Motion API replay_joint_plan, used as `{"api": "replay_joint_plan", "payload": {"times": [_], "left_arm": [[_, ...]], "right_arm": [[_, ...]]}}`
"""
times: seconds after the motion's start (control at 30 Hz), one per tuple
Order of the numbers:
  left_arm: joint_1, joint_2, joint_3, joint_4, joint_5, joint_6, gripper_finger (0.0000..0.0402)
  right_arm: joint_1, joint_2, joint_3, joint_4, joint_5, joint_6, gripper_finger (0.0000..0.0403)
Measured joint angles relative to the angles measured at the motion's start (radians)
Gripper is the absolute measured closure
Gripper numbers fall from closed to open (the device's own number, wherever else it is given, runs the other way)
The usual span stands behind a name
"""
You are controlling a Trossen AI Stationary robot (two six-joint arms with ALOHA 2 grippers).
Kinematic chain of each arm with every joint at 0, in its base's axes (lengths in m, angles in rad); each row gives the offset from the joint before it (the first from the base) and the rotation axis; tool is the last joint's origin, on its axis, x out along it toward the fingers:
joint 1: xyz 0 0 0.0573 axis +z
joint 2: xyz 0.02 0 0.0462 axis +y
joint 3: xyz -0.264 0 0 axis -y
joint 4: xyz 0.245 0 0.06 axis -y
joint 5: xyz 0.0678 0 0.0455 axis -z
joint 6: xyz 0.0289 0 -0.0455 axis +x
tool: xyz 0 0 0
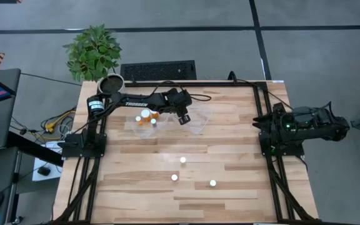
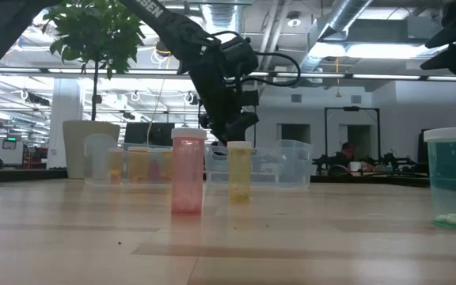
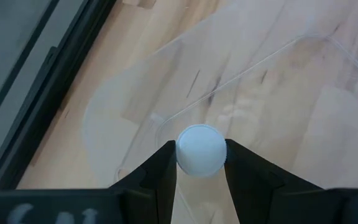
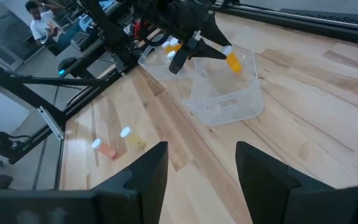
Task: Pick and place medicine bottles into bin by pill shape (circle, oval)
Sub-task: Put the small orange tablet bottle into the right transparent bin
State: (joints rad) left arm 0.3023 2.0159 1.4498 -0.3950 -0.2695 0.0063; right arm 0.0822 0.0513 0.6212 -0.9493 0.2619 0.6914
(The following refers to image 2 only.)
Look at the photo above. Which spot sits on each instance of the yellow medicine bottle white cap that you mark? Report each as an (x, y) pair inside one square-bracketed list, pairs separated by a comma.
[(240, 174)]

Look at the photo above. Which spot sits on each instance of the white planter pot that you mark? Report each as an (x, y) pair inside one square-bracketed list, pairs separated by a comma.
[(73, 146)]

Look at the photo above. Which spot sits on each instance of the person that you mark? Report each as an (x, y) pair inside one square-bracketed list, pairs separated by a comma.
[(346, 152)]

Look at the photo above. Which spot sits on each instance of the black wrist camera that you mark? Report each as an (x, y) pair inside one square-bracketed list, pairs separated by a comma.
[(240, 55)]

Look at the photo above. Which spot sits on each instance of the amber-yellow medicine bottle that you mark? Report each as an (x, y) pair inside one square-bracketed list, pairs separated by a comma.
[(138, 166), (167, 166)]

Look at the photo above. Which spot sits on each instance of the pink medicine bottle white cap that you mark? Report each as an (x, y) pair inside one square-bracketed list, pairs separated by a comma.
[(188, 174)]

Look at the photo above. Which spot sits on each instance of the black metal frame stand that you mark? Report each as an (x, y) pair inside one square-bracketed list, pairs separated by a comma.
[(326, 130)]

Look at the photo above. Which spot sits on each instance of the clear plastic bin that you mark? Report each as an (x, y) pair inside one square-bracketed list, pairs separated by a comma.
[(97, 162), (283, 166)]

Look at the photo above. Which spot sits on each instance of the green leafy indoor tree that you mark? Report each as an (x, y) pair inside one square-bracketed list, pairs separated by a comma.
[(93, 35)]

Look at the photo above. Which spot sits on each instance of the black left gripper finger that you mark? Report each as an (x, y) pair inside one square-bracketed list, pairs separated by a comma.
[(217, 132), (240, 124)]

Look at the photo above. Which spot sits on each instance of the black computer monitor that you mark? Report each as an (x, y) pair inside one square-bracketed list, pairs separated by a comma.
[(137, 134)]

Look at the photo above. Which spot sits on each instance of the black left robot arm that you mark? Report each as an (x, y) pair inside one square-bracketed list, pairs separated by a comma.
[(168, 23)]

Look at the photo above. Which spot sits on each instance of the teal-green medicine bottle white cap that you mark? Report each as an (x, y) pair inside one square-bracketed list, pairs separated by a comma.
[(451, 178)]

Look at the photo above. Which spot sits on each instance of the silver ceiling duct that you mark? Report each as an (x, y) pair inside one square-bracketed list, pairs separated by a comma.
[(343, 16)]

